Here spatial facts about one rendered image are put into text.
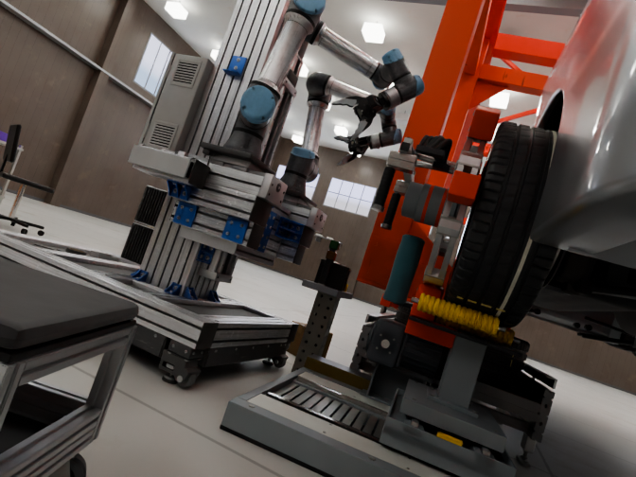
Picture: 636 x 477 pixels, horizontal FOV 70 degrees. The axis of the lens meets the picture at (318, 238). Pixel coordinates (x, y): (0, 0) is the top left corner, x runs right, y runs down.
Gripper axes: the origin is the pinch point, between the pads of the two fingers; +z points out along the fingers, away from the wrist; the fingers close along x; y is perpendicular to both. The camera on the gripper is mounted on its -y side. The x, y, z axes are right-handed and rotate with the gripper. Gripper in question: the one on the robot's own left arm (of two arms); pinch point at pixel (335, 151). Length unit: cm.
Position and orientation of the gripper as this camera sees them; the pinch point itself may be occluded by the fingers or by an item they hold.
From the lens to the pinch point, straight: 243.5
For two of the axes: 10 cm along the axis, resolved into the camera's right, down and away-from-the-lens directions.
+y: -3.0, -1.3, -9.4
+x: 1.1, 9.8, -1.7
